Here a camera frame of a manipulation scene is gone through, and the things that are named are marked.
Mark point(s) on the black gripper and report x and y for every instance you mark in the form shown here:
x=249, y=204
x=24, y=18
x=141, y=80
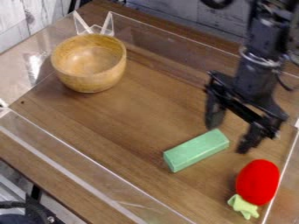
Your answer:
x=245, y=94

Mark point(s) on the red plush strawberry toy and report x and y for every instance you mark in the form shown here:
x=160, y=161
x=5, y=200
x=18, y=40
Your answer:
x=256, y=184

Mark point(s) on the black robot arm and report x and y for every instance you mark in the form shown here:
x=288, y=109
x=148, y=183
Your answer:
x=272, y=38

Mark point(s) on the green rectangular block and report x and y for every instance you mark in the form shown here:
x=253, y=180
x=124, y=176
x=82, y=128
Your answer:
x=196, y=149

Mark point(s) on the clear acrylic tray barrier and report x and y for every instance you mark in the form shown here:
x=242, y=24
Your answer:
x=90, y=147

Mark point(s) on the wooden bowl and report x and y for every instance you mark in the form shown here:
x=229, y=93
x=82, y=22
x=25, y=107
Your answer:
x=89, y=62

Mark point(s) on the black metal bracket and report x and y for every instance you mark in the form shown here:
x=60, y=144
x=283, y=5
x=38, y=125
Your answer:
x=36, y=211

